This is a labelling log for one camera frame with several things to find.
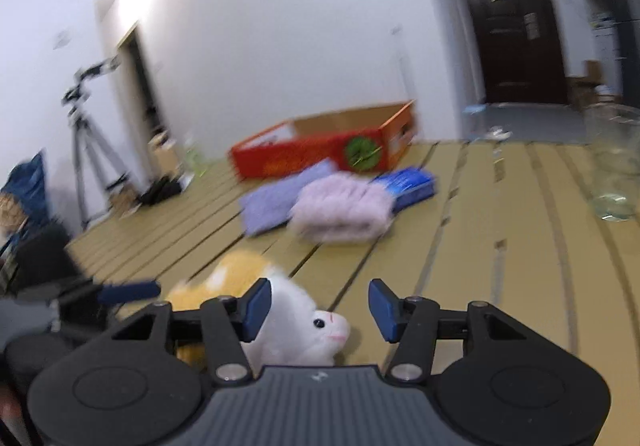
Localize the dark blue packet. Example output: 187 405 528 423
367 166 437 214

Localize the clear plastic cup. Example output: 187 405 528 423
582 104 640 222

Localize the clear snack jar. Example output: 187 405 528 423
110 186 138 213

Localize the black camcorder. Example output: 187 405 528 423
60 55 121 102

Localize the grey refrigerator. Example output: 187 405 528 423
595 0 640 102

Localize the green spray bottle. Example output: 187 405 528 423
185 141 208 177

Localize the fluffy lilac cloth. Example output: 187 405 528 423
289 173 397 245

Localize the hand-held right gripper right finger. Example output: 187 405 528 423
368 279 529 385

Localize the white mop pole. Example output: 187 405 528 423
392 24 416 102

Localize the black cloth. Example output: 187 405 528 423
137 176 183 206

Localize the white plush toy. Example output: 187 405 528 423
240 273 352 369

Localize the dark brown door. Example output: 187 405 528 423
447 0 571 106

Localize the folding slatted table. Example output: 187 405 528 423
65 140 640 377

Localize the black tripod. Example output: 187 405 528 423
62 96 146 232

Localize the red cardboard box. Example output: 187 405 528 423
229 100 418 182

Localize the yellow plush toy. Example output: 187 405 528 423
164 249 288 367

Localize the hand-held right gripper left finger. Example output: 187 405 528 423
112 277 272 385

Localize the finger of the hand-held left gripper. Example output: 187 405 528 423
99 280 162 308

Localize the dark blue bag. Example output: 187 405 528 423
0 151 51 227

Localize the flat purple cloth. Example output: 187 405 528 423
239 157 341 238

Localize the black suitcase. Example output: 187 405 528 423
10 221 83 292

